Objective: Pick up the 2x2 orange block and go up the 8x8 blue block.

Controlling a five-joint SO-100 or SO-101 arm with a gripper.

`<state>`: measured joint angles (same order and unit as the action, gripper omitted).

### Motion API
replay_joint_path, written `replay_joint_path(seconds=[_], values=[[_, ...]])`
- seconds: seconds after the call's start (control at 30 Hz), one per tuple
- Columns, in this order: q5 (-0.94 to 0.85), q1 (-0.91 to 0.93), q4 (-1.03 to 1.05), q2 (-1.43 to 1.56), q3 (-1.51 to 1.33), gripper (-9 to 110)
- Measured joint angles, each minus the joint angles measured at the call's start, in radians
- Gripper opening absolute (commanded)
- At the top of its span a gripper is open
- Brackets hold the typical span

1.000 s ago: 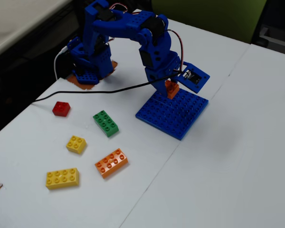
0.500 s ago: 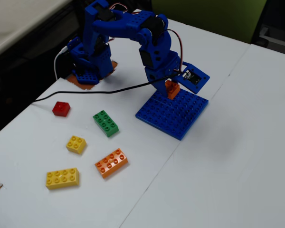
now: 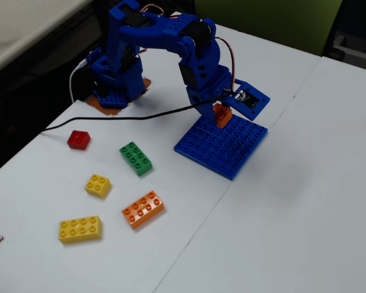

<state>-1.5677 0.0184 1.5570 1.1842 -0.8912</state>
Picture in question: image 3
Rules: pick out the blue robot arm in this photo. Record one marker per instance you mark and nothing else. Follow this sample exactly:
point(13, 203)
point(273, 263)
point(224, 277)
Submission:
point(167, 30)

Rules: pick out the yellow 2x2 block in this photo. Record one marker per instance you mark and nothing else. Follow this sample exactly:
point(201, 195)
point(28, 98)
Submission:
point(98, 186)

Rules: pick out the red 2x2 block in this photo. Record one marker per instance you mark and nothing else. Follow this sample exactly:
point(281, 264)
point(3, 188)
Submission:
point(78, 141)

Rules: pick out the white desk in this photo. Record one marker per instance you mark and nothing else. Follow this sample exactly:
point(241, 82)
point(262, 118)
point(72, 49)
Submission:
point(18, 30)

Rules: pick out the blue 8x8 base plate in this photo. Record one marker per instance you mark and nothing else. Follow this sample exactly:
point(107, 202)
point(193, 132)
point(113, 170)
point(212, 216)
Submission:
point(219, 149)

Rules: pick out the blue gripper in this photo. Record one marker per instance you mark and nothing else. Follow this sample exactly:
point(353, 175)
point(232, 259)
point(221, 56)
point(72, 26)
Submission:
point(202, 99)

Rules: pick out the grey metal frame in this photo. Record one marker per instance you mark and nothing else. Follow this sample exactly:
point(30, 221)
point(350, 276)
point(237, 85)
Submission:
point(350, 49)

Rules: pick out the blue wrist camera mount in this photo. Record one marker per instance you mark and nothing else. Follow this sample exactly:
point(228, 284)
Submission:
point(251, 103)

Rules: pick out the orange 2x2 block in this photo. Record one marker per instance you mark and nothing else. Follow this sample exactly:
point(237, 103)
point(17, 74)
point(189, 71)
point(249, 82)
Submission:
point(223, 117)

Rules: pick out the yellow 2x4 block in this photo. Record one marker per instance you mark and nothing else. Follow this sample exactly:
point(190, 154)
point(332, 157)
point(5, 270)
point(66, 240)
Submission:
point(80, 229)

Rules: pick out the green 2x4 block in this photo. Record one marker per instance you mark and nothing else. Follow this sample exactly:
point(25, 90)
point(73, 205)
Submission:
point(136, 158)

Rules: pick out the orange 2x4 block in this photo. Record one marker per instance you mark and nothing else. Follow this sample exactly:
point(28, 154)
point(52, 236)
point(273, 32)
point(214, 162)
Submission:
point(143, 210)

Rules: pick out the green chair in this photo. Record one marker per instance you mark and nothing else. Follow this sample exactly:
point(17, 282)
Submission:
point(262, 21)

